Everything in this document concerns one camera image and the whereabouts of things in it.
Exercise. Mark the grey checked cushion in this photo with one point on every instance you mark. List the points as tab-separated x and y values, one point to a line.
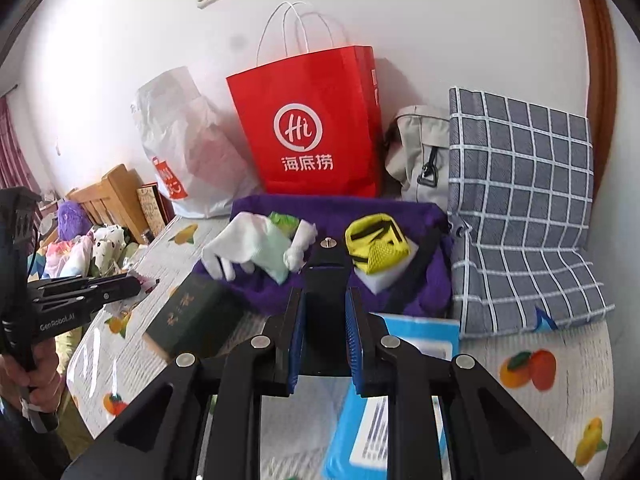
520	210

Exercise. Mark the pile of stuffed toys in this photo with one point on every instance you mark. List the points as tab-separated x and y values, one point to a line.
95	252

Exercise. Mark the green white tissue pack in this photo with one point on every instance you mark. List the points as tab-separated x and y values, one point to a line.
285	222

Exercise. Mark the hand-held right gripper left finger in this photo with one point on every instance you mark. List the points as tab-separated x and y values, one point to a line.
296	340

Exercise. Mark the wooden door frame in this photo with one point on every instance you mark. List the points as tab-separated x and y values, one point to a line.
597	70

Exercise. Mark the wooden headboard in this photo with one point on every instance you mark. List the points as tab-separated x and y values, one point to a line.
110	195

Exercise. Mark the grey backpack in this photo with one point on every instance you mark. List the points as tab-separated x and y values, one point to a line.
415	155

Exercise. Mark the person's left forearm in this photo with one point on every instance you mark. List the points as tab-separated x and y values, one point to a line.
25	450

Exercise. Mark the yellow mesh pouch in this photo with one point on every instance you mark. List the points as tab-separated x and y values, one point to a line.
377	242

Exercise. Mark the white plastic bag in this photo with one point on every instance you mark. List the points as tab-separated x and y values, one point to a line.
185	150

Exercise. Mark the dark green box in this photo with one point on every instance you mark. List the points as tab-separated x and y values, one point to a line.
195	315

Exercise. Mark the person's left hand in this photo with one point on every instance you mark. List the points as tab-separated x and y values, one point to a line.
42	370

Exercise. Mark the purple towel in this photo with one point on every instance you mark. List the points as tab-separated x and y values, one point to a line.
430	280

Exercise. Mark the striped red curtain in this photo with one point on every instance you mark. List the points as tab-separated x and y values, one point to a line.
15	145

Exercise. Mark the white glove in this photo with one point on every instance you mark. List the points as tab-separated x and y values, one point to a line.
235	247

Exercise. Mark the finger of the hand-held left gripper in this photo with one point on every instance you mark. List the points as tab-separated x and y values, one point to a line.
70	307
85	284

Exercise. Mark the blue tissue pack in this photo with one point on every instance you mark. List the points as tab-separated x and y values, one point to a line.
425	335

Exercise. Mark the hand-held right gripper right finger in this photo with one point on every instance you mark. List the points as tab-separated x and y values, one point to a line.
354	340

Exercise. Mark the white sponge block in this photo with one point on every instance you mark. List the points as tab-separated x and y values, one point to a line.
395	275

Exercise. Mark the purple plush toy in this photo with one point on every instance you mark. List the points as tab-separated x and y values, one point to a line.
72	222

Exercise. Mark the red paper bag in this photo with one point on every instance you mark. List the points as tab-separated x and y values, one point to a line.
310	125

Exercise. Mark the brown framed board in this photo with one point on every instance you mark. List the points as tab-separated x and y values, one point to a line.
154	210

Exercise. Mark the light green cloth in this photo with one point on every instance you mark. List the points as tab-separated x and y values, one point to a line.
272	255

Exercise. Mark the white sock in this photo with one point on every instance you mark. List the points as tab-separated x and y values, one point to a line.
302	245

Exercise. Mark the fruit printed bed sheet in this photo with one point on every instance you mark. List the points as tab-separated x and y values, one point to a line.
540	410

